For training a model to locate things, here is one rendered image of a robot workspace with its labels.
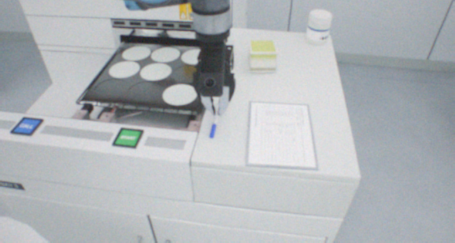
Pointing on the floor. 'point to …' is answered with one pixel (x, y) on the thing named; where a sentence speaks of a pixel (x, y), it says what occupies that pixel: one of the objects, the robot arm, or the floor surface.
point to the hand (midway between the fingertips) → (216, 112)
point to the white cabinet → (151, 217)
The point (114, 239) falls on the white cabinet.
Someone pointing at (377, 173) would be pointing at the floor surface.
